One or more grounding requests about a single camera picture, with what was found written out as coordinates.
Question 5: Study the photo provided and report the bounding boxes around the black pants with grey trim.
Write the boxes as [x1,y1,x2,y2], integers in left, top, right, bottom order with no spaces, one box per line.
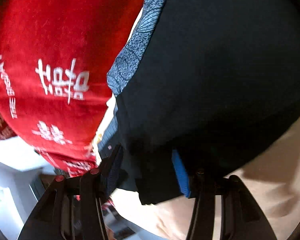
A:
[106,0,300,205]

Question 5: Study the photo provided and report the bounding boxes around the cream cushion cover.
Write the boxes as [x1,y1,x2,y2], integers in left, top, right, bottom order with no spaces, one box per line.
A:
[98,4,300,239]

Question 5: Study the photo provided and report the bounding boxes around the red blanket with white characters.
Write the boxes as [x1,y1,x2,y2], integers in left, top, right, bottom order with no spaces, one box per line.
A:
[0,0,143,177]

